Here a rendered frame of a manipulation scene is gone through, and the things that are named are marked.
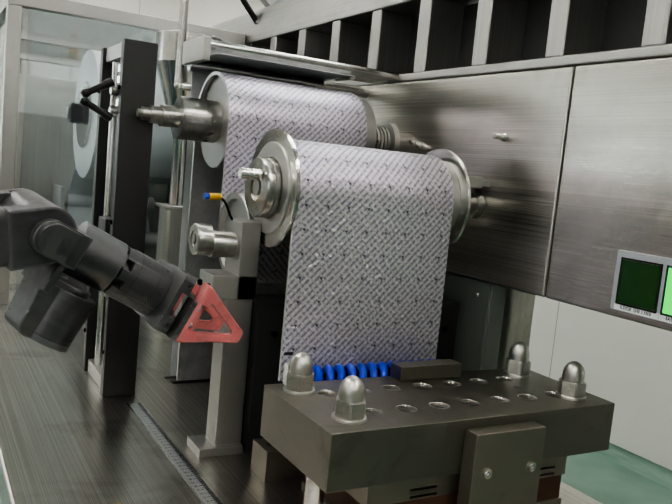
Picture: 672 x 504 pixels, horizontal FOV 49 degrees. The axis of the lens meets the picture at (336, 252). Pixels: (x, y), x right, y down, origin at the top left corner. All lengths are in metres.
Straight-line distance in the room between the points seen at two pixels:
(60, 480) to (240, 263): 0.32
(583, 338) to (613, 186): 3.17
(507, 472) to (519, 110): 0.49
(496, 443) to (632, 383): 3.10
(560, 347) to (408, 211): 3.28
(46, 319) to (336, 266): 0.34
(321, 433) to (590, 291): 0.39
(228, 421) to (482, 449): 0.35
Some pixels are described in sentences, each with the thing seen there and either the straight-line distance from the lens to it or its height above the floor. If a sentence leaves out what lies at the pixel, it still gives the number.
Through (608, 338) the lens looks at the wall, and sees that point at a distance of 3.97.
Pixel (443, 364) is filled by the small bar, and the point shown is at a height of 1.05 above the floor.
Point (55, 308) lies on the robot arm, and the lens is 0.78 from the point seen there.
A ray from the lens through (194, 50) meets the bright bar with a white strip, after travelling 1.18.
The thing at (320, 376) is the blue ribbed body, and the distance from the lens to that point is 0.89.
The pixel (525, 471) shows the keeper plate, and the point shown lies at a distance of 0.87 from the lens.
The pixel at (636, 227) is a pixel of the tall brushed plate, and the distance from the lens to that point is 0.91.
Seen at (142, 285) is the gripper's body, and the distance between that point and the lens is 0.79.
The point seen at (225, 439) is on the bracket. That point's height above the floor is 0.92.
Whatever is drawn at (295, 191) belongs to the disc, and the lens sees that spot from 0.86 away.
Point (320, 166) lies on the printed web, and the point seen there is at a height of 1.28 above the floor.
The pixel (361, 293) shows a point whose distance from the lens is 0.93.
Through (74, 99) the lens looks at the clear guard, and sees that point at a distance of 1.84.
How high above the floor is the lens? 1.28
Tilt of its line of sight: 6 degrees down
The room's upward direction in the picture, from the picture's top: 6 degrees clockwise
